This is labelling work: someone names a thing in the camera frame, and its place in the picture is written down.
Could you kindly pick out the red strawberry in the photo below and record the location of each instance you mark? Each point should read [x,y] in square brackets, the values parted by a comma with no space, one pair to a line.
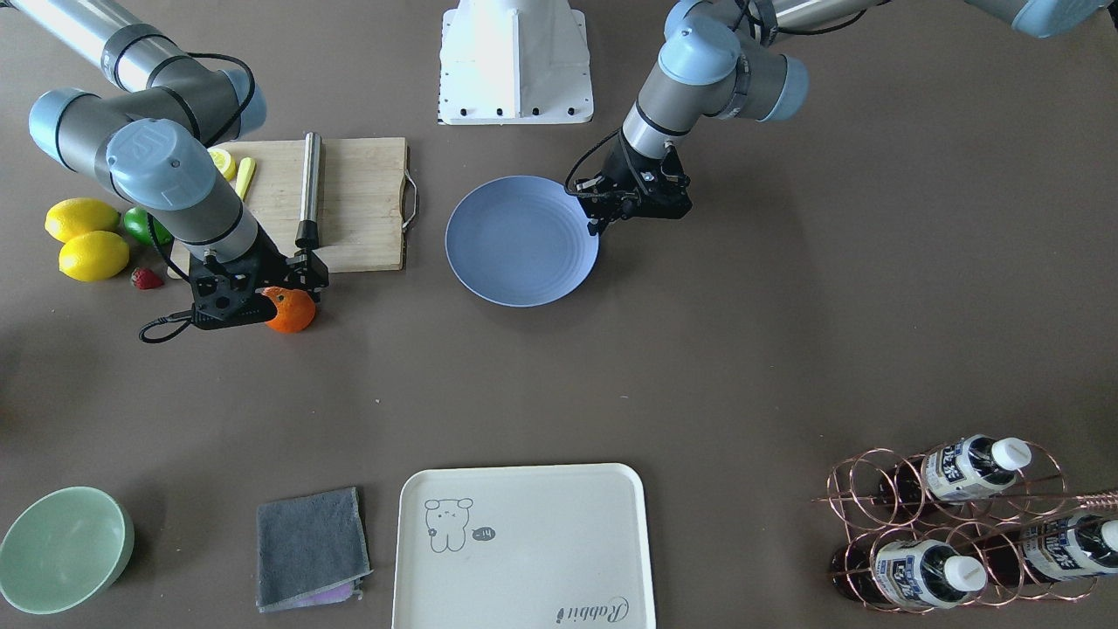
[143,278]

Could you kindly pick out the copper wire bottle rack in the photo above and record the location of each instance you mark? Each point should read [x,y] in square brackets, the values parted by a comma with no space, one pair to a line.
[1040,493]

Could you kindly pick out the tea bottle corner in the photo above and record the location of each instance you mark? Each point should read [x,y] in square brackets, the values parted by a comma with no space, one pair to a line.
[970,469]

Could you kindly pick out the cream rabbit tray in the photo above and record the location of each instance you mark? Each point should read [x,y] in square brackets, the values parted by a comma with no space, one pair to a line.
[559,546]

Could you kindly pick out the green bowl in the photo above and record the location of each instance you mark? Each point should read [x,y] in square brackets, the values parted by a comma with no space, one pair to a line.
[69,546]

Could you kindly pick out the yellow lemon far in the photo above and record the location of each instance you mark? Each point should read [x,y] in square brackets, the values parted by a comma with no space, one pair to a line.
[77,216]

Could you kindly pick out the lemon half lower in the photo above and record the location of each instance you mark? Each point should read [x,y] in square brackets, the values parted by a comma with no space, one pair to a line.
[225,163]

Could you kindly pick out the wooden cutting board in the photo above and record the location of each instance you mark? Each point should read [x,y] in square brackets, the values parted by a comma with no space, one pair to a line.
[360,209]

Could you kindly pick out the blue round plate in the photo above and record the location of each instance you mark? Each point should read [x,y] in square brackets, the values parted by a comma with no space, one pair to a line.
[520,241]

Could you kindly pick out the orange fruit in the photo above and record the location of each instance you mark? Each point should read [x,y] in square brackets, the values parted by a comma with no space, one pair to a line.
[295,309]

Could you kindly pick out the steel muddler black tip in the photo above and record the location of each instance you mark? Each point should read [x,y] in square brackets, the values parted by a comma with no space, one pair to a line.
[307,235]

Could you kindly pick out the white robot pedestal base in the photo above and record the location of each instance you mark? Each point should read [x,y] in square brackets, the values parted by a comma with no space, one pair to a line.
[514,63]

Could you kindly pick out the green lime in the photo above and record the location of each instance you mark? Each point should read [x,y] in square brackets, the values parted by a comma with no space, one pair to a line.
[135,223]

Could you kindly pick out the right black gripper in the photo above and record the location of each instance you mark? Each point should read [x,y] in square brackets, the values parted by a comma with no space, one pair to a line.
[272,259]

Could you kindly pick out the yellow lemon near strawberry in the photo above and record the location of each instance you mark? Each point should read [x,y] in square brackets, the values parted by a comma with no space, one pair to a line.
[94,256]

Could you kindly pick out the tea bottle front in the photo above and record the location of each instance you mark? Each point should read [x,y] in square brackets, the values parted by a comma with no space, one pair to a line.
[908,576]

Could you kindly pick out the tea bottle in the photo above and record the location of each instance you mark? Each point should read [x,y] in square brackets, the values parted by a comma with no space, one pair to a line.
[908,576]
[1075,547]

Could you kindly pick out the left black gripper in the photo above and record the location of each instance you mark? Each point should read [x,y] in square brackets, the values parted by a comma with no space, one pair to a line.
[628,169]

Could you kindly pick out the grey folded cloth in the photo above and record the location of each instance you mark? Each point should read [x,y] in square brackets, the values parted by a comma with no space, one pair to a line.
[311,551]

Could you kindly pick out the tea bottle middle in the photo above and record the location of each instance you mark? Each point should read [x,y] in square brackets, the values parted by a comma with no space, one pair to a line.
[1075,547]

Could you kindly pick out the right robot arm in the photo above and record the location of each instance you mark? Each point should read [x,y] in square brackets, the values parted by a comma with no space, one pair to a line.
[150,145]

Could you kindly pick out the yellow plastic knife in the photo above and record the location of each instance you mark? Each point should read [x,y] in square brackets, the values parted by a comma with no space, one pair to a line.
[244,174]

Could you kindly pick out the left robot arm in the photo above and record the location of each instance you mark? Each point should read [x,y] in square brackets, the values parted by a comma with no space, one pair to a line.
[716,62]

